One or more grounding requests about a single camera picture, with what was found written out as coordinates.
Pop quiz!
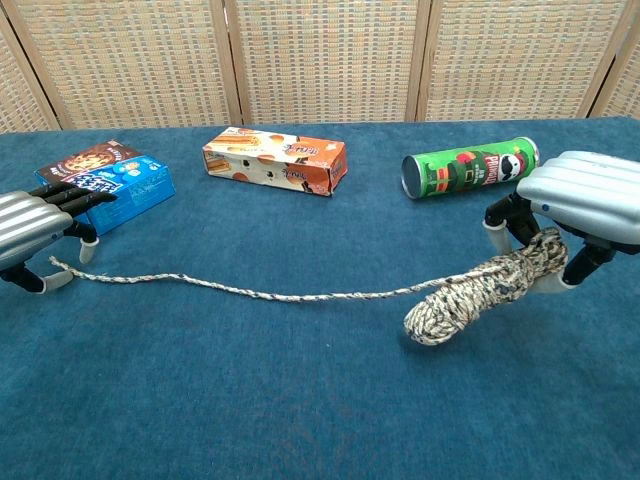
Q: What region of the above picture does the woven rattan screen panel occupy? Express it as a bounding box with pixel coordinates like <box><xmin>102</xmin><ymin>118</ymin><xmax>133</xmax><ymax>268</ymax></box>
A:
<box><xmin>2</xmin><ymin>0</ymin><xmax>245</xmax><ymax>131</ymax></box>
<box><xmin>0</xmin><ymin>9</ymin><xmax>62</xmax><ymax>135</ymax></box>
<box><xmin>416</xmin><ymin>0</ymin><xmax>639</xmax><ymax>123</ymax></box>
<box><xmin>589</xmin><ymin>29</ymin><xmax>640</xmax><ymax>120</ymax></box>
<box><xmin>223</xmin><ymin>0</ymin><xmax>432</xmax><ymax>126</ymax></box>

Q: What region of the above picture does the speckled beige braided rope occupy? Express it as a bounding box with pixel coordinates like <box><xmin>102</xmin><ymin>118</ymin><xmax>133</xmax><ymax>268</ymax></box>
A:
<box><xmin>48</xmin><ymin>227</ymin><xmax>571</xmax><ymax>347</ymax></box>

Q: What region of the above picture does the blue felt table cover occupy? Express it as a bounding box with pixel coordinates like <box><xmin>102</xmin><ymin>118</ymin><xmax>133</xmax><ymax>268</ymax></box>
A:
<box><xmin>0</xmin><ymin>115</ymin><xmax>640</xmax><ymax>480</ymax></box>

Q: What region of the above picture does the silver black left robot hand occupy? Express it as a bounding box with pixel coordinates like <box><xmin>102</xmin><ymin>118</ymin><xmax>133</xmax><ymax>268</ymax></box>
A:
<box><xmin>0</xmin><ymin>180</ymin><xmax>119</xmax><ymax>295</ymax></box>

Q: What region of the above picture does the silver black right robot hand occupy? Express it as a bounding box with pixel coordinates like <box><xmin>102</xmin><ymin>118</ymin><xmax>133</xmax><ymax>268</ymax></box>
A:
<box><xmin>482</xmin><ymin>149</ymin><xmax>640</xmax><ymax>301</ymax></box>

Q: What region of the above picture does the blue cookie box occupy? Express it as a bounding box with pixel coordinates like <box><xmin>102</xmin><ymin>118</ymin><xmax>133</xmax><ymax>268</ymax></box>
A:
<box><xmin>33</xmin><ymin>139</ymin><xmax>177</xmax><ymax>238</ymax></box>

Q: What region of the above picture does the green Pringles can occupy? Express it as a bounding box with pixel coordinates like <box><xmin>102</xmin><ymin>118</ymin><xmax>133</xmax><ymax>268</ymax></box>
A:
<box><xmin>400</xmin><ymin>135</ymin><xmax>541</xmax><ymax>203</ymax></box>

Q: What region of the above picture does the orange cake box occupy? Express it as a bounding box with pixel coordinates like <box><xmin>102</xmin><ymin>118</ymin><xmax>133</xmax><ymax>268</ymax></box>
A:
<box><xmin>201</xmin><ymin>125</ymin><xmax>349</xmax><ymax>198</ymax></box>

